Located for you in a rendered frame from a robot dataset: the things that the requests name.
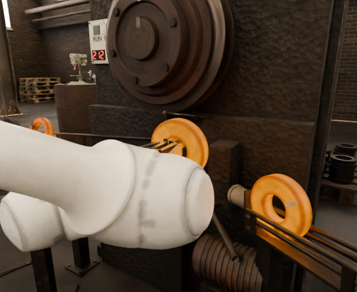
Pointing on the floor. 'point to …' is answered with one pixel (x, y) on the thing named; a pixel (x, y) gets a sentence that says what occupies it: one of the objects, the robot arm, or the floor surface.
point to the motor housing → (225, 266)
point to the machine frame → (246, 117)
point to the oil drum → (75, 110)
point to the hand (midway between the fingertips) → (178, 142)
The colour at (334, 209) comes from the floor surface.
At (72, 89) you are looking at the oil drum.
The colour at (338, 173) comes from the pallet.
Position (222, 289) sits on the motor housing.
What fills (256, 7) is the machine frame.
